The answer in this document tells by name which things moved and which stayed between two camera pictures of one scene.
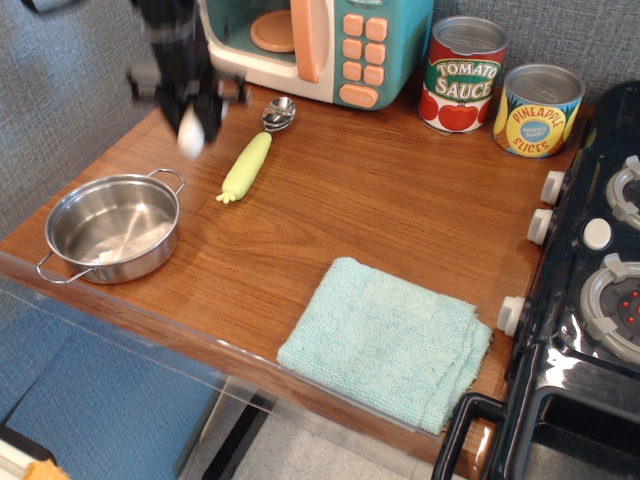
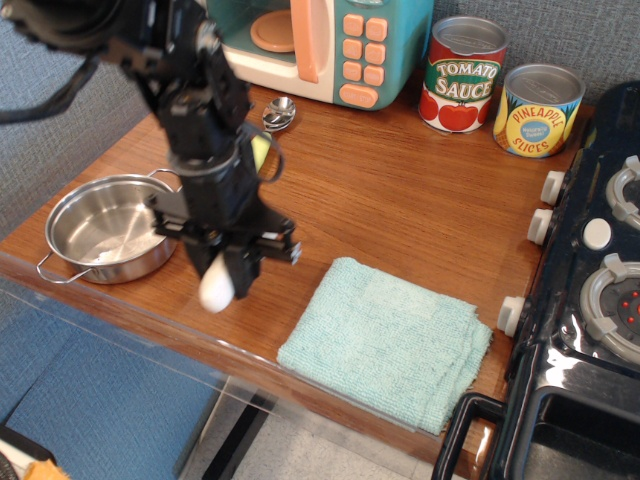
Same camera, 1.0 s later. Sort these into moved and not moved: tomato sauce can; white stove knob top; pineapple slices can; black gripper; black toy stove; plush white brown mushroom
Moved: plush white brown mushroom; black gripper
Not moved: white stove knob top; black toy stove; pineapple slices can; tomato sauce can
